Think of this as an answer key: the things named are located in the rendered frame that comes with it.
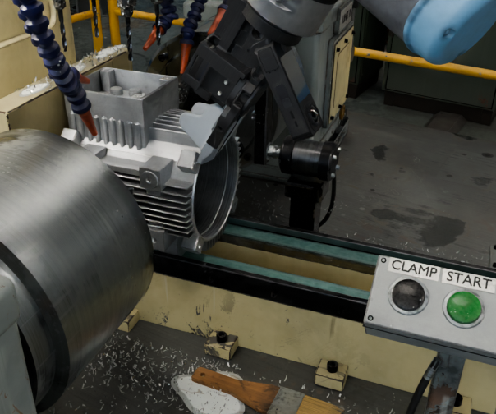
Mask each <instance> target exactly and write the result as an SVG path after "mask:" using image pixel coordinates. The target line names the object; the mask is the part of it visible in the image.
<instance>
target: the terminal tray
mask: <svg viewBox="0 0 496 414"><path fill-rule="evenodd" d="M104 69H109V71H104ZM86 77H87V78H89V79H90V83H89V84H82V88H83V89H84V90H85V92H86V93H87V95H86V98H87V99H88V100H89V101H90V102H91V108H90V112H91V115H92V118H93V120H94V124H95V127H96V129H97V132H98V135H96V136H92V134H91V133H90V131H89V129H88V128H87V126H86V125H85V124H84V122H83V121H82V119H81V118H80V116H79V114H76V113H73V112H72V109H71V103H69V102H68V101H67V97H66V96H65V95H64V99H65V105H66V111H67V117H68V123H69V129H74V130H78V132H79V133H80V134H81V139H82V140H84V139H85V138H88V140H89V141H92V140H93V139H96V142H97V143H99V142H100V141H101V140H104V144H105V145H107V144H108V143H109V142H112V144H113V146H115V145H117V143H118V144H120V146H121V147H124V146H125V145H128V147H129V149H132V148H133V147H134V146H136V148H137V150H141V149H142V148H146V146H147V144H148V143H149V128H150V127H153V122H156V118H159V115H161V116H162V115H163V113H166V111H168V110H169V109H171V110H172V109H179V89H178V77H175V76H165V75H159V74H153V73H146V72H140V71H129V70H122V69H117V68H111V67H103V68H101V69H99V70H97V71H95V72H93V73H91V74H89V75H87V76H86ZM164 77H169V78H170V79H164ZM137 94H142V96H140V97H136V95H137Z"/></svg>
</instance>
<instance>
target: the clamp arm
mask: <svg viewBox="0 0 496 414"><path fill-rule="evenodd" d="M251 119H252V120H255V141H254V164H258V165H263V166H265V165H266V163H267V162H268V161H269V160H270V159H272V157H270V156H268V155H272V150H269V151H268V149H272V148H273V146H274V145H272V122H273V93H272V90H271V89H270V87H269V86H268V88H267V89H266V91H265V92H264V93H263V95H262V96H261V97H260V99H259V100H258V102H257V103H256V104H255V110H254V111H253V112H252V118H251Z"/></svg>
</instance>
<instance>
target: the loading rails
mask: <svg viewBox="0 0 496 414"><path fill-rule="evenodd" d="M379 255H386V256H391V257H395V258H399V259H403V260H410V261H415V262H419V263H422V264H427V265H434V266H438V267H442V268H446V269H453V270H457V271H462V272H466V273H470V274H477V275H481V276H485V277H489V278H496V269H494V268H490V267H485V266H481V265H477V264H470V263H466V262H461V261H457V260H450V259H445V258H441V257H437V256H433V255H426V254H421V253H417V252H413V251H406V250H402V249H397V248H393V247H389V246H381V245H377V244H374V243H369V242H365V241H357V240H353V239H349V238H345V237H338V236H334V235H329V234H325V233H321V232H313V231H310V230H305V229H301V228H294V227H289V226H285V225H281V224H277V223H270V222H265V221H261V220H257V219H252V218H246V217H241V216H237V215H233V214H229V215H228V218H227V226H226V227H225V231H223V235H222V236H220V239H218V242H215V245H214V246H212V248H209V250H207V251H201V253H200V254H196V253H192V252H189V251H186V252H185V253H184V255H183V256H179V255H173V254H169V253H165V252H161V251H159V250H155V249H154V272H153V277H152V280H151V284H150V285H149V289H148V291H147V293H146V294H145V296H144V297H143V299H142V300H141V301H140V303H139V304H138V305H137V306H136V308H135V309H134V310H133V311H132V312H131V313H130V314H129V315H128V317H127V318H126V319H125V320H124V322H123V323H122V324H121V325H120V327H119V328H118V329H119V330H122V331H125V332H130V331H131V330H132V328H133V327H134V326H135V324H136V323H137V322H138V321H139V320H144V321H148V322H151V323H155V324H160V325H163V326H166V327H169V328H173V329H178V330H181V331H185V332H187V333H191V334H196V335H199V336H203V337H206V338H208V339H207V341H206V342H205V344H204V353H205V354H208V355H210V356H214V357H219V358H222V359H225V360H231V358H232V356H233V354H234V352H235V351H236V349H237V347H238V346H239V347H245V348H248V349H251V350H255V351H258V352H263V353H267V354H269V355H273V356H276V357H281V358H285V359H288V360H291V361H297V362H300V363H303V364H307V365H310V366H315V367H317V369H316V372H315V380H314V383H315V384H317V385H319V386H323V387H326V388H329V389H334V390H337V391H343V389H344V386H345V383H346V380H347V376H348V375H349V376H351V377H355V378H358V379H362V380H367V381H370V382H373V383H376V384H382V385H385V386H388V387H392V388H395V389H400V390H403V391H407V392H410V393H414V392H415V391H416V388H417V386H418V384H419V382H420V380H421V378H422V377H423V374H424V373H425V371H426V370H427V368H428V366H429V364H430V363H431V361H432V360H433V359H434V357H436V356H437V352H436V351H433V350H429V349H426V348H422V347H417V346H413V345H410V344H406V343H400V342H397V341H393V340H389V339H386V338H380V337H376V336H373V335H369V334H367V333H366V332H365V327H363V326H362V325H363V322H364V317H365V311H366V307H367V303H368V300H369V296H370V289H371V286H372V282H373V278H374V272H375V268H376V265H377V260H378V257H379ZM471 409H474V410H476V411H480V412H486V413H489V414H494V413H495V410H496V366H492V365H489V364H485V363H482V362H478V361H473V360H469V359H466V360H465V364H464V367H463V371H462V377H461V380H460V384H459V387H458V391H457V396H456V400H455V403H454V407H453V410H452V414H471Z"/></svg>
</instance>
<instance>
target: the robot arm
mask: <svg viewBox="0 0 496 414"><path fill-rule="evenodd" d="M337 1H338V0H227V2H226V4H227V5H228V8H227V10H226V11H225V13H224V15H223V17H222V19H221V21H220V22H219V24H218V26H217V28H216V30H215V31H214V32H213V33H212V34H210V35H208V37H207V39H205V40H203V41H202V42H200V44H199V46H198V48H197V49H196V51H195V53H194V55H193V57H192V59H191V61H190V62H189V64H188V66H187V68H186V70H185V72H184V73H183V75H182V77H181V80H182V81H184V82H185V83H186V84H188V85H189V86H190V87H191V88H193V89H194V90H193V91H194V92H195V93H197V94H198V95H199V96H200V97H201V98H203V99H204V100H206V101H208V100H209V99H212V100H213V101H214V102H215V103H214V104H206V103H195V105H194V106H193V107H192V110H191V113H183V114H182V115H181V116H180V119H179V122H180V125H181V128H182V129H183V130H184V131H185V132H186V133H187V134H188V136H189V137H190V138H191V139H192V140H193V141H194V142H195V143H196V144H197V145H198V146H199V148H200V155H199V158H198V160H197V162H198V163H199V164H203V163H207V162H208V161H210V160H213V159H214V157H216V156H217V154H218V153H219V151H220V150H221V149H222V147H224V145H225V144H226V143H227V141H228V140H229V138H230V137H231V136H232V134H233V132H234V131H235V130H236V129H237V128H238V126H239V125H240V123H241V122H242V120H243V119H244V117H245V116H246V114H247V113H248V112H249V111H250V109H251V108H252V107H253V106H254V105H255V104H256V103H257V102H258V100H259V99H260V97H261V96H262V95H263V93H264V92H265V91H266V89H267V88H268V86H269V87H270V89H271V90H272V93H273V96H274V98H275V100H276V102H277V104H278V107H279V109H280V111H281V114H282V116H283V118H284V121H285V123H286V125H287V128H288V130H289V131H290V134H291V136H292V139H293V140H294V141H301V140H305V139H308V138H311V137H313V136H314V135H315V133H316V132H317V131H318V130H319V129H320V128H321V126H322V125H323V121H322V119H321V116H320V114H319V110H318V108H317V107H316V104H315V102H314V100H313V98H312V95H311V93H310V90H309V88H308V85H307V84H306V82H305V78H304V76H303V74H302V72H301V69H300V67H299V64H298V62H297V60H296V57H295V55H294V52H293V51H292V47H291V46H295V45H298V43H299V42H300V40H301V38H302V37H304V38H307V37H310V36H313V35H315V33H316V32H317V30H318V29H319V27H320V26H321V25H322V23H323V22H324V20H325V18H326V17H327V15H328V14H329V13H330V11H331V10H332V8H333V6H334V5H335V3H336V2H337ZM357 2H359V3H360V4H361V5H362V6H363V7H365V8H366V9H367V10H368V11H369V12H370V13H372V14H373V15H374V16H375V17H376V18H377V19H378V20H380V21H381V22H382V23H383V24H384V25H386V26H387V27H388V28H389V29H390V30H391V31H392V32H393V33H394V34H395V35H396V36H397V37H398V38H400V39H401V40H402V41H403V42H404V43H405V45H406V46H407V48H408V49H409V50H410V51H412V52H413V53H414V54H417V55H419V56H421V57H423V59H424V60H426V61H427V62H429V63H431V64H434V65H443V64H446V63H449V62H451V61H453V60H455V59H456V58H457V57H458V56H459V55H462V54H463V53H465V52H466V51H468V50H469V49H470V48H471V47H472V46H474V45H475V44H476V43H477V42H478V41H479V40H480V39H481V38H482V37H483V36H484V35H485V34H486V33H487V31H488V30H489V29H490V28H491V27H492V25H493V24H494V23H495V21H496V0H357ZM210 40H211V41H212V42H213V43H215V45H213V44H212V43H210V42H209V41H210ZM197 56H198V57H197ZM195 59H196V60H195ZM194 62H195V63H194ZM193 63H194V64H193ZM192 65H193V66H192ZM191 66H192V67H191ZM190 69H191V70H190ZM189 71H190V72H189ZM188 72H189V73H188Z"/></svg>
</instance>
